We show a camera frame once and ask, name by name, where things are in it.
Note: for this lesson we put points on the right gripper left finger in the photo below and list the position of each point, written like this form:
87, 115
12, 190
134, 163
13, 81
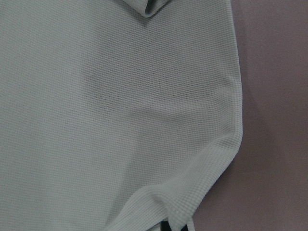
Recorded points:
164, 226

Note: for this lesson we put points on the light green long-sleeve shirt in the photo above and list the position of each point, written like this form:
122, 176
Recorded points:
115, 115

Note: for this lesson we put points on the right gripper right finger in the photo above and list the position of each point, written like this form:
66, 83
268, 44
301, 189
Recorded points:
184, 228

